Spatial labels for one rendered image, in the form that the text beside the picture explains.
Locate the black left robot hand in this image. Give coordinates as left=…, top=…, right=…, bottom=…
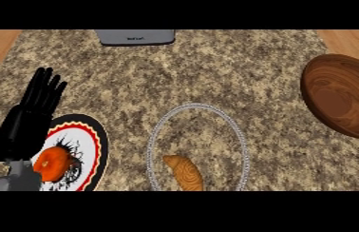
left=0, top=67, right=70, bottom=164

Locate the round black-rimmed patterned placemat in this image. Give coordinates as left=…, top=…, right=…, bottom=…
left=30, top=113, right=111, bottom=192

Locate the clear oval glass bowl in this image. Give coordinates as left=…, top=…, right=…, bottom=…
left=147, top=103, right=252, bottom=192

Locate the brown wooden bowl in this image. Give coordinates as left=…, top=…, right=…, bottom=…
left=299, top=53, right=359, bottom=140

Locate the orange round fruit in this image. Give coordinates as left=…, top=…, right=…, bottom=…
left=33, top=145, right=76, bottom=184

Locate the grey flat appliance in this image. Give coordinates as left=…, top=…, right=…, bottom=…
left=95, top=29, right=178, bottom=47

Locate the brown wooden croissant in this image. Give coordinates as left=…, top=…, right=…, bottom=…
left=162, top=154, right=206, bottom=192

